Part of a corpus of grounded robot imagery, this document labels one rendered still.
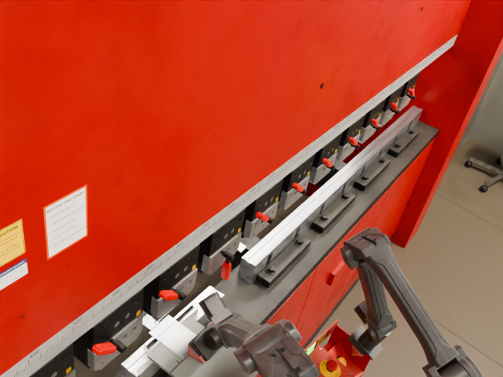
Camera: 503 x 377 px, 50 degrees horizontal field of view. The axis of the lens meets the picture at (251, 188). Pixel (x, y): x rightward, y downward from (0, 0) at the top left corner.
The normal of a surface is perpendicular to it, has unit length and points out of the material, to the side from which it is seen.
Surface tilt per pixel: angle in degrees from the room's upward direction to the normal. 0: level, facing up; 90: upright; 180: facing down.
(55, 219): 90
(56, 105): 90
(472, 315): 0
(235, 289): 0
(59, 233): 90
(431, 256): 0
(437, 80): 90
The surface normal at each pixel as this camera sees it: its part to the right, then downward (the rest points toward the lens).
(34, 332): 0.81, 0.46
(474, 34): -0.56, 0.42
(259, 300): 0.17, -0.78
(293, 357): -0.22, -0.74
